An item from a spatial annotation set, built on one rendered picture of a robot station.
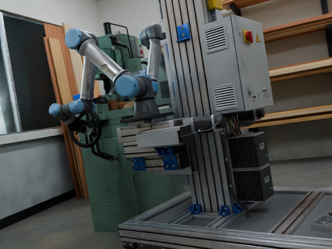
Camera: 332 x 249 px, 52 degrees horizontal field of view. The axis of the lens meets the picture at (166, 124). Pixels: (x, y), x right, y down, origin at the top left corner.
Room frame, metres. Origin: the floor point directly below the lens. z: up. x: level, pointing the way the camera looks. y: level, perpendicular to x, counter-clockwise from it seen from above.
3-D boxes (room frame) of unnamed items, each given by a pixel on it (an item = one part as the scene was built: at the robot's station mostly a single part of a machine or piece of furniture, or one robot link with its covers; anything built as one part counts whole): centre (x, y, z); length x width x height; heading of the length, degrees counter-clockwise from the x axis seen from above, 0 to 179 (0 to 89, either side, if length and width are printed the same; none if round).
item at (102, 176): (2.77, 0.36, 0.35); 0.58 x 0.45 x 0.71; 153
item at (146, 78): (1.93, 0.10, 0.98); 0.13 x 0.12 x 0.14; 157
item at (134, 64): (2.78, 0.18, 1.22); 0.09 x 0.08 x 0.15; 153
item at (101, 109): (2.49, 0.49, 0.91); 0.15 x 0.14 x 0.09; 63
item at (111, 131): (2.77, 0.35, 0.76); 0.57 x 0.45 x 0.09; 153
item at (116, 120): (2.61, 0.44, 0.82); 0.40 x 0.21 x 0.04; 63
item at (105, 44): (2.66, 0.41, 1.32); 0.18 x 0.18 x 0.31
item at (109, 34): (2.79, 0.35, 1.53); 0.08 x 0.08 x 0.17; 63
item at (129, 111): (2.56, 0.45, 0.87); 0.61 x 0.30 x 0.06; 63
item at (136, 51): (2.88, 0.14, 1.40); 0.10 x 0.06 x 0.16; 153
